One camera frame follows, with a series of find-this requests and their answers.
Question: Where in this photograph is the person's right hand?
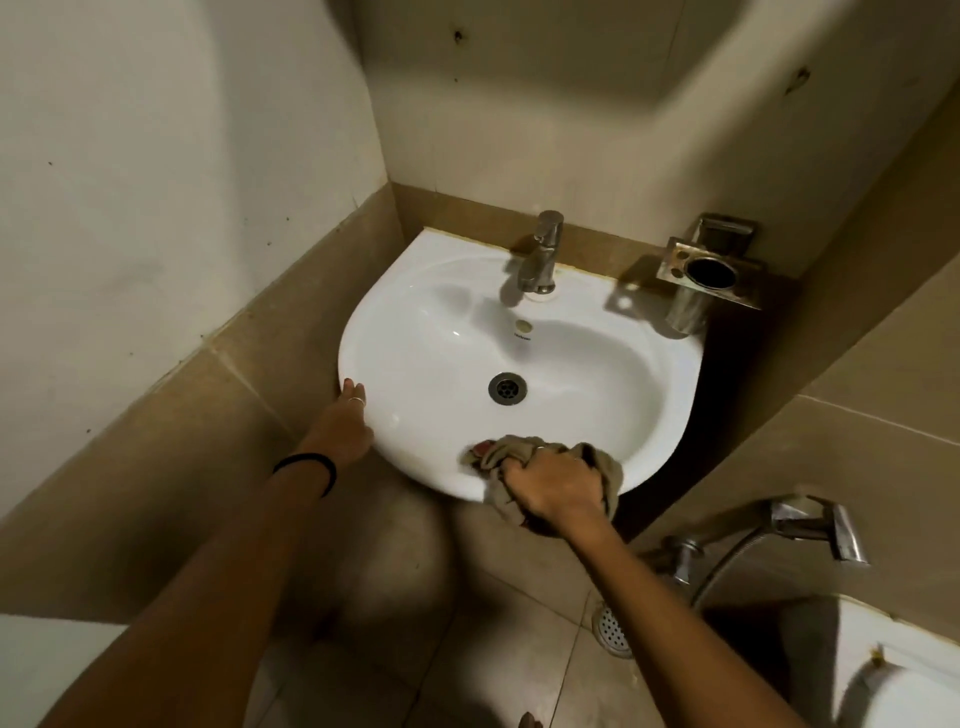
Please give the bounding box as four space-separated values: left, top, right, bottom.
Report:
500 447 611 537

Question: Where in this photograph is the person's left hand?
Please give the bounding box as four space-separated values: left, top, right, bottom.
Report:
297 378 376 471

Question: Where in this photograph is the brown cleaning cloth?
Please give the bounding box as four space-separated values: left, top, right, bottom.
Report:
459 434 624 538

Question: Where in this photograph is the person's left forearm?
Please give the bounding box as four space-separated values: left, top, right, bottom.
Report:
37 450 339 728

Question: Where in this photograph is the person's right forearm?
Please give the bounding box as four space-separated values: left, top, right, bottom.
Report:
558 516 808 728

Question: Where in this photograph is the metal sink drain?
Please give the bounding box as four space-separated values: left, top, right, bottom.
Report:
488 372 528 407

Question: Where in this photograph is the white ceramic wash basin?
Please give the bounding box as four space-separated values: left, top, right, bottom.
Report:
337 227 706 504

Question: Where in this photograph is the round floor drain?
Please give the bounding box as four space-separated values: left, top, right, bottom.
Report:
591 599 636 660

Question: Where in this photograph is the chrome basin faucet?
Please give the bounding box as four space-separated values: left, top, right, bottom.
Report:
516 210 565 296

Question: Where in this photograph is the metal toothbrush holder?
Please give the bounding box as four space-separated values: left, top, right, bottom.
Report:
656 213 767 336

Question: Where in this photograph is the white toilet tank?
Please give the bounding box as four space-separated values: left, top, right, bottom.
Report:
778 595 960 728

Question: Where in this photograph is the black hair tie wristband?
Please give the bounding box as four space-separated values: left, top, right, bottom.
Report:
272 453 338 498

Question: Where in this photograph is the metal shower hose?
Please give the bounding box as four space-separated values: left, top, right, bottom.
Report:
690 525 775 610

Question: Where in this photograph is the chrome wall tap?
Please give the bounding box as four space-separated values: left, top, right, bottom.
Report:
641 494 871 587

